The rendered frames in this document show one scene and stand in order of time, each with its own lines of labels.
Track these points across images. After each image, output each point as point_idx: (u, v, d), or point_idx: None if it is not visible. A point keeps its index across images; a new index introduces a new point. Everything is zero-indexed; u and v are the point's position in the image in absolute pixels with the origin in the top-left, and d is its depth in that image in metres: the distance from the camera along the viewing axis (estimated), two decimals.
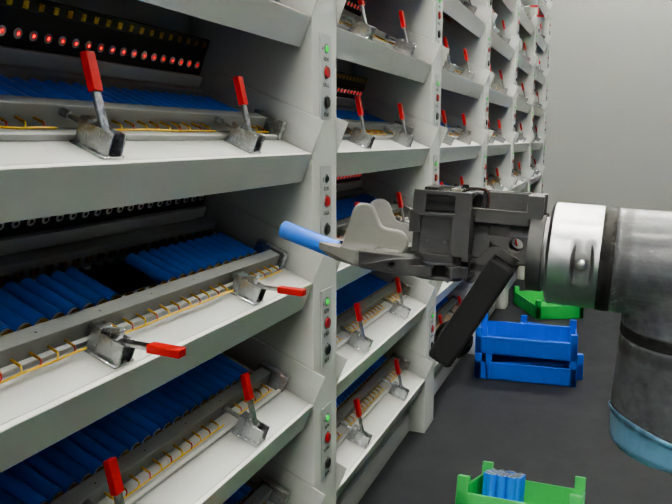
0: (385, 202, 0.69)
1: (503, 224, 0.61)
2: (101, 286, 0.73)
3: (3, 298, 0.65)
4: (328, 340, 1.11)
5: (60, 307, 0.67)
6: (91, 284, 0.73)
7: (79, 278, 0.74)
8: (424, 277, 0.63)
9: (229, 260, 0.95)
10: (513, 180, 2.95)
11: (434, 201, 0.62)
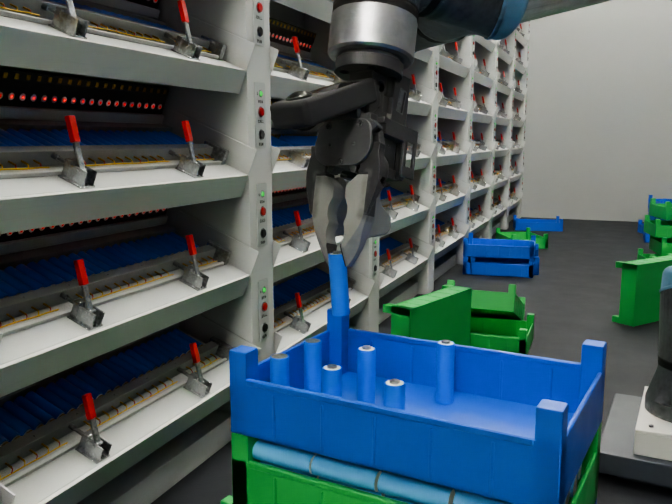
0: (388, 218, 0.72)
1: None
2: (285, 142, 1.64)
3: None
4: None
5: (275, 145, 1.58)
6: (281, 141, 1.64)
7: (275, 139, 1.65)
8: (315, 152, 0.72)
9: None
10: (495, 143, 3.86)
11: None
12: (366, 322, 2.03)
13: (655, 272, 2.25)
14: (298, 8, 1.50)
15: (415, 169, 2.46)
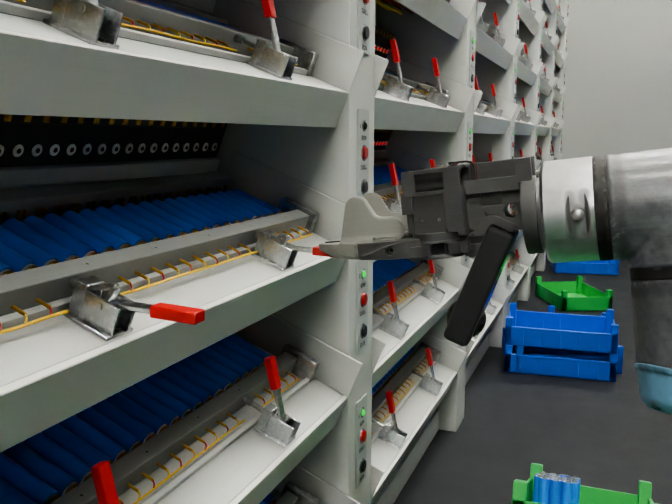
0: (376, 195, 0.70)
1: (494, 192, 0.61)
2: (90, 236, 0.56)
3: None
4: (364, 320, 0.93)
5: (33, 258, 0.50)
6: (77, 234, 0.56)
7: (61, 226, 0.56)
8: (425, 258, 0.63)
9: (250, 218, 0.78)
10: (537, 163, 2.78)
11: (422, 181, 0.62)
12: None
13: None
14: None
15: None
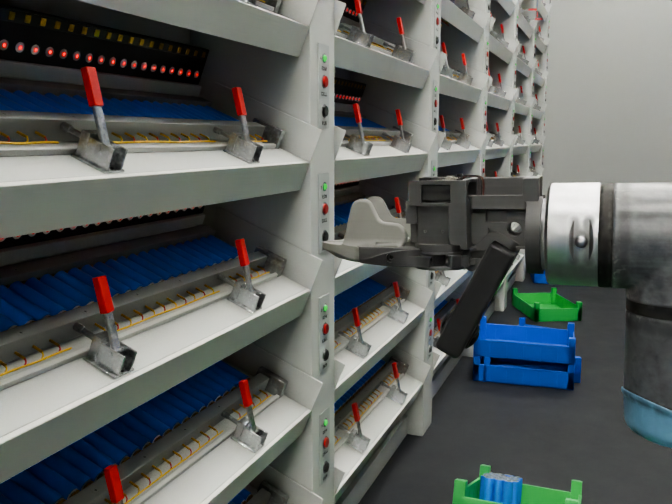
0: (379, 199, 0.69)
1: (500, 209, 0.61)
2: (90, 289, 0.75)
3: None
4: (326, 346, 1.12)
5: (49, 310, 0.69)
6: (80, 287, 0.75)
7: (68, 281, 0.75)
8: (425, 268, 0.63)
9: (219, 263, 0.97)
10: None
11: (429, 191, 0.62)
12: None
13: None
14: None
15: None
